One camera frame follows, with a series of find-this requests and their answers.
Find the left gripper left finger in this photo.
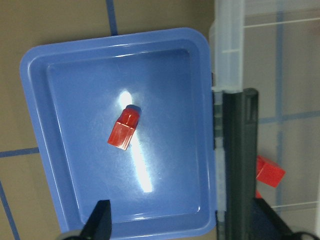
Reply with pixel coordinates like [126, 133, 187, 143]
[79, 200, 112, 240]

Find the black box handle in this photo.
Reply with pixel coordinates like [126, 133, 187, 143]
[223, 88, 259, 240]

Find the blue plastic tray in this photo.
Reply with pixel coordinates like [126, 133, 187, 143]
[19, 27, 217, 240]

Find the clear plastic storage box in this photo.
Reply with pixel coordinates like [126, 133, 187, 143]
[209, 0, 320, 240]

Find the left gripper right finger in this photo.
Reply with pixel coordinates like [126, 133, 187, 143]
[252, 198, 300, 240]

